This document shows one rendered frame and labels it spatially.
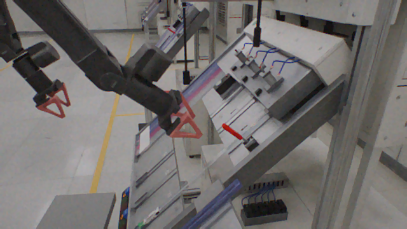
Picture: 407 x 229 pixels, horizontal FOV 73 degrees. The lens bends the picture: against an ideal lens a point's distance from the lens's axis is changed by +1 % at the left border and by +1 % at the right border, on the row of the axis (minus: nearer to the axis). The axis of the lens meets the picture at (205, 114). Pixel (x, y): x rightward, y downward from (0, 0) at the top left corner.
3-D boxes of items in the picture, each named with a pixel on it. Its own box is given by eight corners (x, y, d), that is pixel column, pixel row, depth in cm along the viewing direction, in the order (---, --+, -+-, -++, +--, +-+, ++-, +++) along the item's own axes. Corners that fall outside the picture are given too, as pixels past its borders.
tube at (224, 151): (142, 229, 79) (138, 227, 79) (142, 225, 81) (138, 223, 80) (275, 111, 71) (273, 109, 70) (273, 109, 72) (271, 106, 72)
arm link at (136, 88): (117, 84, 63) (115, 93, 58) (134, 61, 62) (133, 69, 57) (142, 100, 66) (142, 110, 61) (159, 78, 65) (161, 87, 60)
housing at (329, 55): (342, 105, 65) (312, 64, 59) (263, 56, 108) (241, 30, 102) (370, 82, 64) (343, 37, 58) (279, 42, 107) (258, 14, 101)
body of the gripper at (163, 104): (177, 91, 70) (153, 75, 66) (182, 109, 61) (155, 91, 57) (162, 111, 71) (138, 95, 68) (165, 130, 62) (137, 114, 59)
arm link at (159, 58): (92, 64, 60) (96, 83, 53) (122, 21, 57) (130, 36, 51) (138, 88, 67) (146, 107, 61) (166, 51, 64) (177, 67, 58)
